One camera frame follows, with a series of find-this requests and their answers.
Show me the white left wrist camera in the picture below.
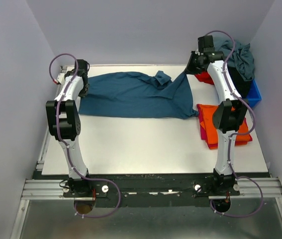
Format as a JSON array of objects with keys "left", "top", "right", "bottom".
[{"left": 53, "top": 73, "right": 65, "bottom": 85}]

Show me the aluminium frame extrusion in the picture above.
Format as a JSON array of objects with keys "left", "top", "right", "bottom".
[{"left": 21, "top": 178, "right": 282, "bottom": 200}]

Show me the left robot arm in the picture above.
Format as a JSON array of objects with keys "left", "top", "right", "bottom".
[{"left": 46, "top": 59, "right": 92, "bottom": 197}]

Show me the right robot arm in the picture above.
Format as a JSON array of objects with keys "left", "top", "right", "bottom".
[{"left": 184, "top": 35, "right": 247, "bottom": 195}]

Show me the black t-shirt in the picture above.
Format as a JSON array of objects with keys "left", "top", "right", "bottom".
[{"left": 228, "top": 67, "right": 251, "bottom": 99}]

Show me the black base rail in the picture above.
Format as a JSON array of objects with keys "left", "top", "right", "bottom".
[{"left": 60, "top": 173, "right": 240, "bottom": 208}]

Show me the teal blue t-shirt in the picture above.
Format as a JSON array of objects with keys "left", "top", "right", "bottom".
[{"left": 79, "top": 71, "right": 198, "bottom": 119}]

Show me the red t-shirt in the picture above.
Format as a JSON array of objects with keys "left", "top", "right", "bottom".
[{"left": 195, "top": 72, "right": 214, "bottom": 85}]

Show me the blue plastic bin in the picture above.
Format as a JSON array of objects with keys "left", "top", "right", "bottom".
[{"left": 247, "top": 79, "right": 262, "bottom": 108}]

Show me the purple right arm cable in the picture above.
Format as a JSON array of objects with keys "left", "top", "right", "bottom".
[{"left": 205, "top": 30, "right": 265, "bottom": 218}]

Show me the grey-teal crumpled t-shirt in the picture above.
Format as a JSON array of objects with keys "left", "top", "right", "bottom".
[{"left": 213, "top": 37, "right": 255, "bottom": 81}]

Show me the magenta folded t-shirt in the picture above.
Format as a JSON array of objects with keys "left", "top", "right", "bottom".
[{"left": 196, "top": 103, "right": 253, "bottom": 149}]

